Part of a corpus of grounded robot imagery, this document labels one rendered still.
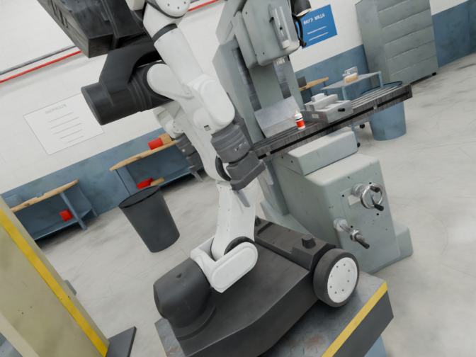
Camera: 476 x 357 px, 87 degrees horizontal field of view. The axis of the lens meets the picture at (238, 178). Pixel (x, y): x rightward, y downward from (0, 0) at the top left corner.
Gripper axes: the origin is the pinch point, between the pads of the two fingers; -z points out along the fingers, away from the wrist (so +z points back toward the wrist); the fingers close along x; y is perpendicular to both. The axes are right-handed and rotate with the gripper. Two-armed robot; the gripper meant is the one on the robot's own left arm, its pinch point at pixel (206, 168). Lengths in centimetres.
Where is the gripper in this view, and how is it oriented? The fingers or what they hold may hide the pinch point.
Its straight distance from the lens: 115.5
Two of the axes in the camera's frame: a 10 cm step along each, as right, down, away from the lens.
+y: -5.3, -0.6, 8.5
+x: 6.7, -6.4, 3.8
